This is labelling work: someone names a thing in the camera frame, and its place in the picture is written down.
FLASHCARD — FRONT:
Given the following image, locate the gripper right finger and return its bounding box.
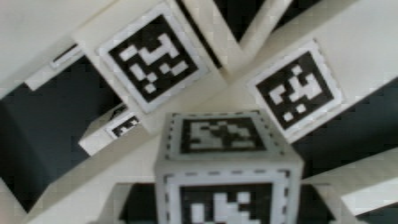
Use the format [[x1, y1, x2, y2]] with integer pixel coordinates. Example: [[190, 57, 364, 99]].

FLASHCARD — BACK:
[[300, 183, 359, 224]]

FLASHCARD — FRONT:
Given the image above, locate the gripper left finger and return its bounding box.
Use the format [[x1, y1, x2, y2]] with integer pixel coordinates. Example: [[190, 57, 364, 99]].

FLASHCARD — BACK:
[[94, 183, 157, 224]]

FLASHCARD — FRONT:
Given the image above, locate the white chair back part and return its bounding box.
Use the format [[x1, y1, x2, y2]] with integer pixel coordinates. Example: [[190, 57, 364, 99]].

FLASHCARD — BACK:
[[0, 0, 398, 214]]

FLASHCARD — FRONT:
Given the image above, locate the white chair seat part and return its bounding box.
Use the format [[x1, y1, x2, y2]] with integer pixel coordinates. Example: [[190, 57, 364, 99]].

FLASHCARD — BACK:
[[304, 155, 398, 215]]

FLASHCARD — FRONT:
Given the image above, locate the white marker cube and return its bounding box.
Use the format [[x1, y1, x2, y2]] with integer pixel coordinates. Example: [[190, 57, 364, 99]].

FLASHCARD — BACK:
[[155, 110, 304, 224]]

